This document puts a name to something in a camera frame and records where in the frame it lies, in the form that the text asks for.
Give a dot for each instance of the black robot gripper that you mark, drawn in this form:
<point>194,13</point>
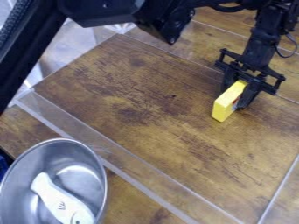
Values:
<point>247,69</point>

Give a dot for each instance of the yellow butter block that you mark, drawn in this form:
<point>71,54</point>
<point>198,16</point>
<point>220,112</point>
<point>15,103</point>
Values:
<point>226,103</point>

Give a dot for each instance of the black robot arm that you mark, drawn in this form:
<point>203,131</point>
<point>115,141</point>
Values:
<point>35,21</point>

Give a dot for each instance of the clear acrylic barrier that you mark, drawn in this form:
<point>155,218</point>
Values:
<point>71,43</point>

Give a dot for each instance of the silver metal bowl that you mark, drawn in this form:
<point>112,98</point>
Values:
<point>76,171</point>

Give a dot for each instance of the cream wooden fish toy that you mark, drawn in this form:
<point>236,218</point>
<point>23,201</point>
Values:
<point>64,206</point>

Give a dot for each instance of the blue object at edge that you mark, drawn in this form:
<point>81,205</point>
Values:
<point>4,166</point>

